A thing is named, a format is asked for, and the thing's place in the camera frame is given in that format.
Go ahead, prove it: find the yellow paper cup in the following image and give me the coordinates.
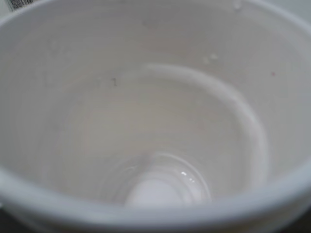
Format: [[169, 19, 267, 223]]
[[0, 0, 311, 233]]

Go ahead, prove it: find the orange juice bottle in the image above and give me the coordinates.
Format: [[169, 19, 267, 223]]
[[4, 0, 36, 12]]

